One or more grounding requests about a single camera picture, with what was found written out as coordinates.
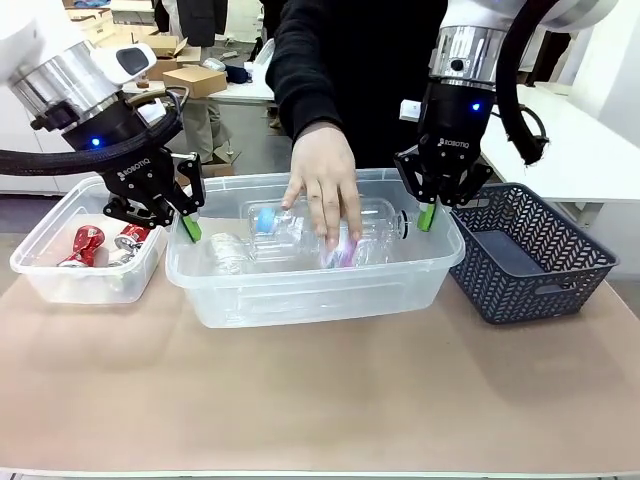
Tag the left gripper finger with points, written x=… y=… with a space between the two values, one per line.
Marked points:
x=142 y=216
x=192 y=227

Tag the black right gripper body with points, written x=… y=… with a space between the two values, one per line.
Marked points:
x=452 y=135

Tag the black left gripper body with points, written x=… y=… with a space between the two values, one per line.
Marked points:
x=137 y=172

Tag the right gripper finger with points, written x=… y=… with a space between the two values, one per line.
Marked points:
x=427 y=217
x=475 y=185

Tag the crushed red soda can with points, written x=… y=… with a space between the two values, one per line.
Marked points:
x=82 y=247
x=132 y=236

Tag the clear plastic cup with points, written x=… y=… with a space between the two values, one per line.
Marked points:
x=227 y=252

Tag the large clear bottle blue cap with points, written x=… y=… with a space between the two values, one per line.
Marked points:
x=280 y=230

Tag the purple pink plastic bottle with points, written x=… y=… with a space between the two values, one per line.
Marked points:
x=345 y=255

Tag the dark blue woven plastic basket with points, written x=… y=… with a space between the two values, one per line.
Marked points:
x=520 y=285

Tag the person's right forearm black sleeve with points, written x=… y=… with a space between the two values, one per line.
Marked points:
x=305 y=95

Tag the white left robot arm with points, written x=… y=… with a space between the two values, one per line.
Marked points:
x=45 y=55

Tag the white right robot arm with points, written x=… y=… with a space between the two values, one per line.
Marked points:
x=470 y=45

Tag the person's right hand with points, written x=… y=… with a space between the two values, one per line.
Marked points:
x=327 y=175

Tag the cardboard box on floor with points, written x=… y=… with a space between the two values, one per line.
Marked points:
x=220 y=162

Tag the background person beige trousers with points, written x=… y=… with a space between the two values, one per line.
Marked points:
x=205 y=127

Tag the person's torso black sweater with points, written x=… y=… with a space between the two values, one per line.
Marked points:
x=385 y=75

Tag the small clear plastic bin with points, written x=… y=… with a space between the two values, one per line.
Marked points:
x=75 y=285

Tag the white side table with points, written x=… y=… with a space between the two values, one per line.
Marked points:
x=580 y=160

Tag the closed cardboard box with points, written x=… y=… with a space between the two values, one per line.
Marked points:
x=195 y=81

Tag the open cardboard box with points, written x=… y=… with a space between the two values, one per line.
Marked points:
x=167 y=52

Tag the large clear plastic bin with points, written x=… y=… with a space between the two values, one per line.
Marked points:
x=300 y=295

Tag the white background table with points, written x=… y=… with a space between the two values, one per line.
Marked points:
x=245 y=92

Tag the dark blue cloth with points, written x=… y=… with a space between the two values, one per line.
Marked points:
x=239 y=75

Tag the hanging dark coat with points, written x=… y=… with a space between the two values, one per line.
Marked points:
x=200 y=20

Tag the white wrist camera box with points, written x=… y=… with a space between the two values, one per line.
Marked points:
x=411 y=111

